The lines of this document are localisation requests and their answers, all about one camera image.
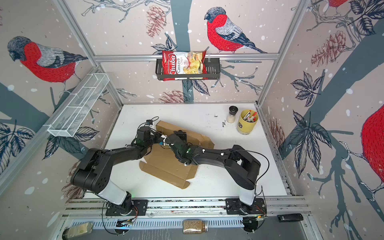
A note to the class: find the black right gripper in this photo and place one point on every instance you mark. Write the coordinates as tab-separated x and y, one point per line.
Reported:
182	136

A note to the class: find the red cassava chips bag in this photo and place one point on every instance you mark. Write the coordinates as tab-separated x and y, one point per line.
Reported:
183	63

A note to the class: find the yellow pen cup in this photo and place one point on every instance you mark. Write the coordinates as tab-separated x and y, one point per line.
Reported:
247	121

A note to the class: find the brown cardboard box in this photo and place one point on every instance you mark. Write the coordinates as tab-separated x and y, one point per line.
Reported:
162	163

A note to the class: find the white wire mesh shelf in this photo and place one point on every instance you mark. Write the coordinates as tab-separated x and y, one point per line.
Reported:
72	116

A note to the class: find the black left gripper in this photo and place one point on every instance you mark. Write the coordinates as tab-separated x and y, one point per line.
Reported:
158	137

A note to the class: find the black wall basket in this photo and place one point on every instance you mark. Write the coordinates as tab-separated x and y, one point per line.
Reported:
212	65

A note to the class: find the black lid spice shaker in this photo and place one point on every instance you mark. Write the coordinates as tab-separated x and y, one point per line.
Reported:
232	114

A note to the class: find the black remote device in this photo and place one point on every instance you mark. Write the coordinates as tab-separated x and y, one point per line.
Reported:
296	217

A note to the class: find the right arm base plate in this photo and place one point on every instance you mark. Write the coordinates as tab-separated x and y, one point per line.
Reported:
236	207

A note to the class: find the brown grain glass jar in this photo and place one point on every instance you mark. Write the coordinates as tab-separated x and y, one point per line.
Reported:
195	227

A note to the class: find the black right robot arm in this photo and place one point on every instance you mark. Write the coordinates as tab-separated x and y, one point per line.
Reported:
239	163

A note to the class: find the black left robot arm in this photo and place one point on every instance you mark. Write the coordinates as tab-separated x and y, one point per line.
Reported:
94	171

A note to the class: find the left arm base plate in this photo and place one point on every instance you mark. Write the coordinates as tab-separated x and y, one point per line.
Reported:
141	207

